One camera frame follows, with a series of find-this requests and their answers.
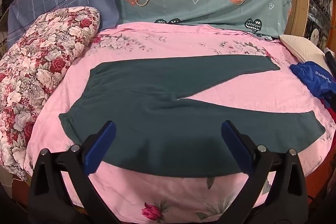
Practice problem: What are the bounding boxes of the red rose floral quilt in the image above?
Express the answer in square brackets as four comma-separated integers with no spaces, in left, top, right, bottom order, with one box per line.
[0,6,101,181]

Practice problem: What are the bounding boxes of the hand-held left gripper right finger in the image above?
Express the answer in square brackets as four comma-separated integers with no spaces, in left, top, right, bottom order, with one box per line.
[221,120,309,224]

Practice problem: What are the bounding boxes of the blue cloth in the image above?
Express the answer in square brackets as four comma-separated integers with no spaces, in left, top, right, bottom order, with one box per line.
[289,61,336,99]

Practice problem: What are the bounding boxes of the pink floral bed sheet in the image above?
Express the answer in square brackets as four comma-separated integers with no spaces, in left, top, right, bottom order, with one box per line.
[24,22,336,224]

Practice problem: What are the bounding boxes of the dark green pants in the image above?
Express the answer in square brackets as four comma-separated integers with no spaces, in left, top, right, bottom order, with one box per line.
[58,54,326,178]

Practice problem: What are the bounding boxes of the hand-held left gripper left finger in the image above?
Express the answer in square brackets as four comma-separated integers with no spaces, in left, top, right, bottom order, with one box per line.
[28,120,121,224]

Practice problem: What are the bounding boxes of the cream textured pillow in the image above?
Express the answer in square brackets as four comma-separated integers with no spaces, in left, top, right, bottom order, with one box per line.
[279,34,328,65]

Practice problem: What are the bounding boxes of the red cloth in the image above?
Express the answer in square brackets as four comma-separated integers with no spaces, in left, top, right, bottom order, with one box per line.
[325,97,336,123]

